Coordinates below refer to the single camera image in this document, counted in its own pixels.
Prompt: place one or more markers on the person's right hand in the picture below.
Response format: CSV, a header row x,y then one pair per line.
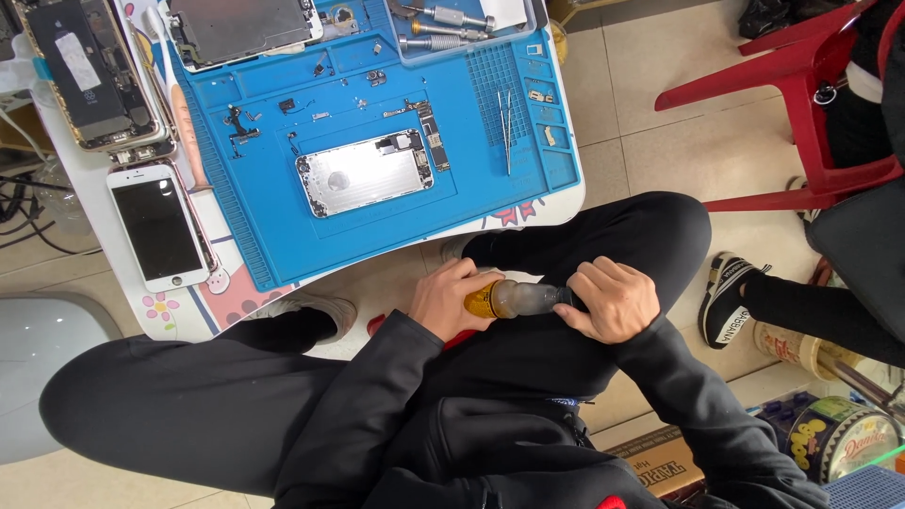
x,y
622,304

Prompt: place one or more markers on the person's left hand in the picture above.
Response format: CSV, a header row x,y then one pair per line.
x,y
442,300

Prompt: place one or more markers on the clear bottle with yellow label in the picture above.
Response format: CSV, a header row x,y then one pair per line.
x,y
524,298

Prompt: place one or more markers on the red plastic stool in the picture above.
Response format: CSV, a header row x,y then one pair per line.
x,y
376,325

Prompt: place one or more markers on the blue silicone repair mat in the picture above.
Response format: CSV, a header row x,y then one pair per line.
x,y
353,205

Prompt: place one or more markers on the silver phone rear housing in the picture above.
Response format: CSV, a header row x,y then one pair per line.
x,y
364,173

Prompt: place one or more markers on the person's black jacket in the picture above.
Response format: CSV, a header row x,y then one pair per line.
x,y
495,452

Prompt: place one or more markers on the phone logic board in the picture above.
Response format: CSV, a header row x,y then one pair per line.
x,y
432,139

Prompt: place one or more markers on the cardboard box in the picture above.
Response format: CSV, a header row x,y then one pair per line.
x,y
661,466

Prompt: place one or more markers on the printed paper cup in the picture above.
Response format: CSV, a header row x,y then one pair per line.
x,y
785,348

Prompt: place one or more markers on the silver tweezers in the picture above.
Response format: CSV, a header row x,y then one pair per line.
x,y
509,134
501,117

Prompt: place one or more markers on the dark grey bag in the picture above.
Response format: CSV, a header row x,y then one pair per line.
x,y
862,247

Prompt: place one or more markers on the small black phone component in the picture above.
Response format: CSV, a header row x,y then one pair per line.
x,y
286,106

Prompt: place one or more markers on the person's black trousers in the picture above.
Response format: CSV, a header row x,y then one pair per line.
x,y
212,403

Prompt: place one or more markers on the silver precision screwdriver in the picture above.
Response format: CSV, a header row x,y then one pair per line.
x,y
452,15
438,43
452,32

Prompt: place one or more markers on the round cookie tin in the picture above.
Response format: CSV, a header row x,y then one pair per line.
x,y
845,442

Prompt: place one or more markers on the blue parts tray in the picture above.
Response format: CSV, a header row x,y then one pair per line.
x,y
512,37

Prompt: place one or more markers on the red plastic chair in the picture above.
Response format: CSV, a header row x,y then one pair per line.
x,y
792,78

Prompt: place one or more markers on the white phone with black screen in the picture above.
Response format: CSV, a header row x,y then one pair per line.
x,y
157,227

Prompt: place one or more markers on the blue plastic basket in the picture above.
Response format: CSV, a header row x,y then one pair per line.
x,y
866,489

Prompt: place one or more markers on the black plastic bag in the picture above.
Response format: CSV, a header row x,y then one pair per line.
x,y
770,18

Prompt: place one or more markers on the phone display metal back plate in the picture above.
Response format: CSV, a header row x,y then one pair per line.
x,y
240,27

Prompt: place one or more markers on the white brush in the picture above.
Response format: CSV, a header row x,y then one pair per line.
x,y
161,42

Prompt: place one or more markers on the light grey plastic stool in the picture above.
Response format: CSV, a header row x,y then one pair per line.
x,y
42,375

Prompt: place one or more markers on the opened gold phone with battery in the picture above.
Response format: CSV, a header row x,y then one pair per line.
x,y
88,71

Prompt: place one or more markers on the small metal phone bracket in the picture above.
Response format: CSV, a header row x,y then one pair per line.
x,y
549,136
541,96

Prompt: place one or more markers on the small phone camera module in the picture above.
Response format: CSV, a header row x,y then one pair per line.
x,y
376,77

